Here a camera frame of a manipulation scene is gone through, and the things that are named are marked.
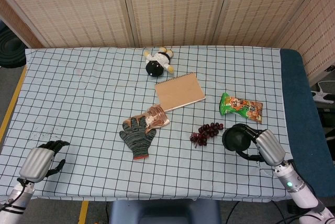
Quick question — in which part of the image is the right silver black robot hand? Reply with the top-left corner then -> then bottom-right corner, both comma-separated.
235,124 -> 286,167

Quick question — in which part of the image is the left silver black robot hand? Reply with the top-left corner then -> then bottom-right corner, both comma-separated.
18,140 -> 71,183

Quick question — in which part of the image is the blue padded robot base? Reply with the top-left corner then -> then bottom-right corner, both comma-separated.
108,199 -> 222,224

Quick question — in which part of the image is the dark blue table pad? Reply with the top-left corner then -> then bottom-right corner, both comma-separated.
280,48 -> 335,199

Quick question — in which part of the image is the green orange snack bag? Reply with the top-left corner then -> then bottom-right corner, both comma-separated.
218,92 -> 263,124

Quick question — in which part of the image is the dark red grape bunch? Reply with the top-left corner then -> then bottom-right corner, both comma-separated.
189,121 -> 225,148

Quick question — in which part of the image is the white plastic floor fixture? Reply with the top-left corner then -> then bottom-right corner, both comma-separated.
310,79 -> 335,105

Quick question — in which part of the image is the light blue checked tablecloth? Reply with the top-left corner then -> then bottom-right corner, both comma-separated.
0,46 -> 295,204

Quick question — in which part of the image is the grey knitted work glove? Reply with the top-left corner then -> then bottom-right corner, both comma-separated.
119,116 -> 157,161

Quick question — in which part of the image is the brown spiral notebook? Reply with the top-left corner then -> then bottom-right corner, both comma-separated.
154,72 -> 207,114

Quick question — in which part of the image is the brown snack packet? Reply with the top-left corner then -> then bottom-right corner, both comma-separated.
122,104 -> 171,133

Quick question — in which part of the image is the black ribbed round object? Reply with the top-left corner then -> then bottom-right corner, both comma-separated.
0,26 -> 27,69

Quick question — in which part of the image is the woven bamboo screen panel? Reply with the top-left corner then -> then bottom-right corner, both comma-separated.
211,0 -> 325,48
0,0 -> 44,49
274,0 -> 335,86
0,0 -> 137,49
120,0 -> 232,48

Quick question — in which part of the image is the black and white plush toy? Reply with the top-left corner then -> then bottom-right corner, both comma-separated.
143,47 -> 175,78

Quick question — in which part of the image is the black floor cable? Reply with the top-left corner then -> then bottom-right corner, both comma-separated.
225,200 -> 302,224

